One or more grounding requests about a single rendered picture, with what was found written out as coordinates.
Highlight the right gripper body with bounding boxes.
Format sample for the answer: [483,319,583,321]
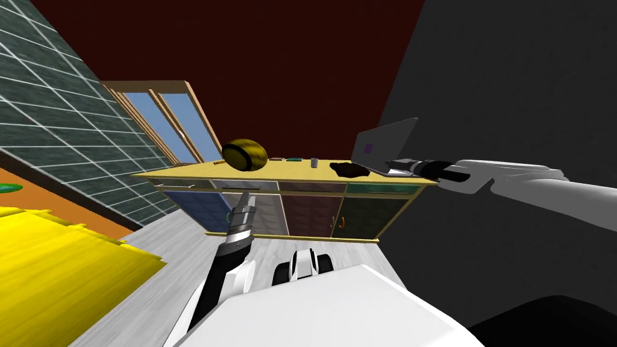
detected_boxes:
[407,160,442,179]

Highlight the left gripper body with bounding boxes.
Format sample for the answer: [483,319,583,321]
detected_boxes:
[228,204,257,232]

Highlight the grey cupboard door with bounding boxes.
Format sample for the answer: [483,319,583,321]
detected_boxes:
[222,192,290,237]

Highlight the grey open laptop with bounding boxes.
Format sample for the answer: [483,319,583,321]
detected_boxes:
[350,117,419,177]

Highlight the blue cupboard door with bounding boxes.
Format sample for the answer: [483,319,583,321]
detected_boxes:
[162,190,233,234]

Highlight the gold and black ball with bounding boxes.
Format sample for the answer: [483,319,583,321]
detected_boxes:
[221,139,269,172]

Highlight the black crumpled object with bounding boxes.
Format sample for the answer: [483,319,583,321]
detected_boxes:
[330,161,372,179]

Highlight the yellow wooden sideboard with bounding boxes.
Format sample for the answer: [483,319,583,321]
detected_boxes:
[132,158,440,244]

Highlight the dark green cupboard door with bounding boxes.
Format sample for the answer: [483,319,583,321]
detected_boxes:
[331,195,422,241]

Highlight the dark red cupboard door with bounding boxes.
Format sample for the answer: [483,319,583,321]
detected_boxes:
[280,194,346,239]

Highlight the wooden framed window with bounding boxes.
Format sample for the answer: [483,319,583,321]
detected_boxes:
[101,80,224,167]

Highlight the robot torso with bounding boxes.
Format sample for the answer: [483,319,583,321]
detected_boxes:
[174,248,484,347]

